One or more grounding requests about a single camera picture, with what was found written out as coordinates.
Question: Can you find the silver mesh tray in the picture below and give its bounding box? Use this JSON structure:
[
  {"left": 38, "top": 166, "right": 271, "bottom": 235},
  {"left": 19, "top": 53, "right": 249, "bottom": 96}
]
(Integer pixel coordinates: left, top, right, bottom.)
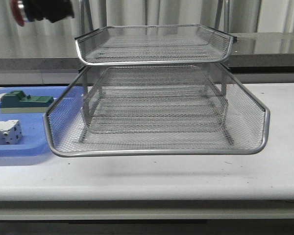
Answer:
[
  {"left": 74, "top": 23, "right": 234, "bottom": 67},
  {"left": 44, "top": 63, "right": 270, "bottom": 157},
  {"left": 83, "top": 66, "right": 228, "bottom": 134}
]

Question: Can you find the red emergency push button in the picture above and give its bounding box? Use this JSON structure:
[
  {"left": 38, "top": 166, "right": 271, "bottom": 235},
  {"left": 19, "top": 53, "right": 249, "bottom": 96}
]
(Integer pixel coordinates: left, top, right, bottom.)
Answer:
[{"left": 9, "top": 0, "right": 74, "bottom": 26}]

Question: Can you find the blue plastic tray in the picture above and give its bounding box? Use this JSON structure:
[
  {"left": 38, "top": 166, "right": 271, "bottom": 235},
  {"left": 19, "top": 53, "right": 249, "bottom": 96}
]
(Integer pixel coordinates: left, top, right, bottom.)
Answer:
[{"left": 0, "top": 86, "right": 83, "bottom": 166}]

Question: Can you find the grey background counter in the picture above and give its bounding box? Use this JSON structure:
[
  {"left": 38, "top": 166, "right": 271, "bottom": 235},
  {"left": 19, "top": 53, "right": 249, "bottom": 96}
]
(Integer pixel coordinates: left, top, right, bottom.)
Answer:
[{"left": 0, "top": 32, "right": 294, "bottom": 86}]

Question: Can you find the white circuit breaker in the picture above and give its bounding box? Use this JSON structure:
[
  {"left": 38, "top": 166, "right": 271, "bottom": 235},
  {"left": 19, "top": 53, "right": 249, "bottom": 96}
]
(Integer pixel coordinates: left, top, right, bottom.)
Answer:
[{"left": 0, "top": 119, "right": 23, "bottom": 145}]

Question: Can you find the silver metal rack frame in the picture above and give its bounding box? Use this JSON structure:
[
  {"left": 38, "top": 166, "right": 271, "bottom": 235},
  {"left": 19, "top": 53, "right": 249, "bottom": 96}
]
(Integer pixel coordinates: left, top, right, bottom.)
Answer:
[{"left": 77, "top": 0, "right": 236, "bottom": 145}]

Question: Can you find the green and beige switch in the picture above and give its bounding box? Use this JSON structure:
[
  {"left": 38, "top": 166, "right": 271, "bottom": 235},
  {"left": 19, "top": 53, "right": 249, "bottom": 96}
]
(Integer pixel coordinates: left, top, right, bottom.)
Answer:
[{"left": 0, "top": 90, "right": 54, "bottom": 114}]

